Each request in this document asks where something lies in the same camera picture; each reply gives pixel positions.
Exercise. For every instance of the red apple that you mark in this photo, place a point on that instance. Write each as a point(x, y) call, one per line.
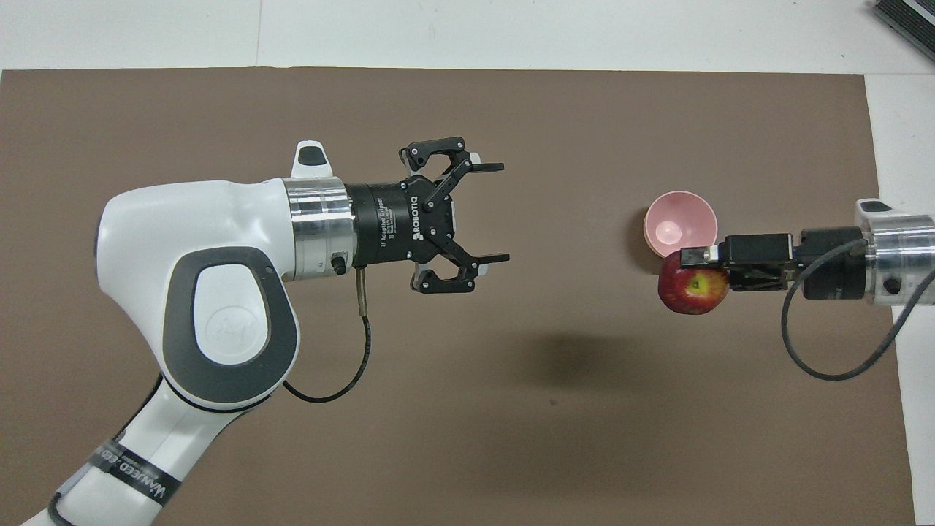
point(690, 292)

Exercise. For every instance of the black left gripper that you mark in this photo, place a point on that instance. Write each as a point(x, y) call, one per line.
point(387, 223)

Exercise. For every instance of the pink bowl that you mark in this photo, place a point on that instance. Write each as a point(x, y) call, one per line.
point(672, 219)

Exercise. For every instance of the brown table mat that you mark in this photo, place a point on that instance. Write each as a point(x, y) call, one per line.
point(511, 438)

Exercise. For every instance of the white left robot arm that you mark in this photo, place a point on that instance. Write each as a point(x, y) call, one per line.
point(182, 241)

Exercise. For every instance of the dark grey ribbed device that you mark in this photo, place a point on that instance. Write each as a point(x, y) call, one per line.
point(909, 22)

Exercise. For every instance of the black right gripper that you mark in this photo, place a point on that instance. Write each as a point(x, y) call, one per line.
point(833, 263)

